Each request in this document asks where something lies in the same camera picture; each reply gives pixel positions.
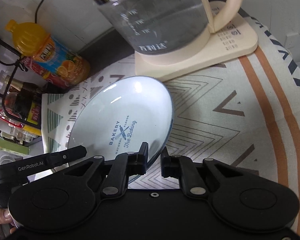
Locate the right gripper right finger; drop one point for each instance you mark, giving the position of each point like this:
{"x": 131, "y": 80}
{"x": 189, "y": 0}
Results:
{"x": 183, "y": 169}

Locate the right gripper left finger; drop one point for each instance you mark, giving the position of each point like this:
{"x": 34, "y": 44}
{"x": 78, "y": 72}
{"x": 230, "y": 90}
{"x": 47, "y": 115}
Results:
{"x": 119, "y": 170}

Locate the white plate bakery print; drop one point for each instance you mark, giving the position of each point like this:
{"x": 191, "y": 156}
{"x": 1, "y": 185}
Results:
{"x": 124, "y": 115}

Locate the patterned table cloth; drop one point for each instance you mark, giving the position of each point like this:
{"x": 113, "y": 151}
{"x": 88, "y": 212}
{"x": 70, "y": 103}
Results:
{"x": 244, "y": 112}

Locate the dark soy sauce bottle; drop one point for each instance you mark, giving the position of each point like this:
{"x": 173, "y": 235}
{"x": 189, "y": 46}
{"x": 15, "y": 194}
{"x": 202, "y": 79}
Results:
{"x": 24, "y": 101}

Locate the red cola can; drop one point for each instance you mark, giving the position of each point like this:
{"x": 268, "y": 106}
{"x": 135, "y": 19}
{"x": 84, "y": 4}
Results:
{"x": 48, "y": 76}

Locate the orange juice bottle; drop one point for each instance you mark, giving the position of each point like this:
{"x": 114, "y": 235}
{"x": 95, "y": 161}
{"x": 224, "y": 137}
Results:
{"x": 33, "y": 41}

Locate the glass kettle cream handle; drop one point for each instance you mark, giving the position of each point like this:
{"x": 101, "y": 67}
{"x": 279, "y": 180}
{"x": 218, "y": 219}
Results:
{"x": 154, "y": 27}

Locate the black wire rack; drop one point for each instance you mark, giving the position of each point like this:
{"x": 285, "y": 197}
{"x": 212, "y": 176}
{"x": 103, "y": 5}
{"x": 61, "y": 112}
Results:
{"x": 10, "y": 127}

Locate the white wall socket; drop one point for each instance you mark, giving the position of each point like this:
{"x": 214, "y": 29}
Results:
{"x": 291, "y": 40}

